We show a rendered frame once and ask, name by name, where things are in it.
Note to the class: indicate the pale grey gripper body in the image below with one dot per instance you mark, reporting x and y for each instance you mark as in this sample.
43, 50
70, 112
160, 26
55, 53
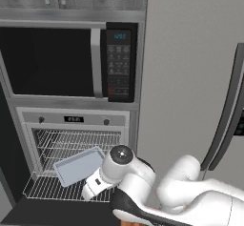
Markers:
77, 167

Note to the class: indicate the black microwave oven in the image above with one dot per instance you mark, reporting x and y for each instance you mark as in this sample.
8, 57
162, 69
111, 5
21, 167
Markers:
122, 64

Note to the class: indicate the grey fridge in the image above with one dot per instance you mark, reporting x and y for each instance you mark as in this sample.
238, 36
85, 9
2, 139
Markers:
184, 77

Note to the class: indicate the silver built-in oven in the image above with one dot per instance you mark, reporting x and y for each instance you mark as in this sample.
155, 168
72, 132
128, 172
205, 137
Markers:
73, 113

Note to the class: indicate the black oven door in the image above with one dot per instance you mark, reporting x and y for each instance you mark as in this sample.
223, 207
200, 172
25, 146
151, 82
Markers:
54, 214

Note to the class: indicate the dark oven knob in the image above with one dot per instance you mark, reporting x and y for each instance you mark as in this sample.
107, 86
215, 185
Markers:
41, 119
106, 121

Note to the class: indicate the black microwave door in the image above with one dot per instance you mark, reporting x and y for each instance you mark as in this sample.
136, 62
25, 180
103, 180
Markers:
47, 61

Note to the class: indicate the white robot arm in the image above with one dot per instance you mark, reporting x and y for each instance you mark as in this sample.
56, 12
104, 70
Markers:
190, 201

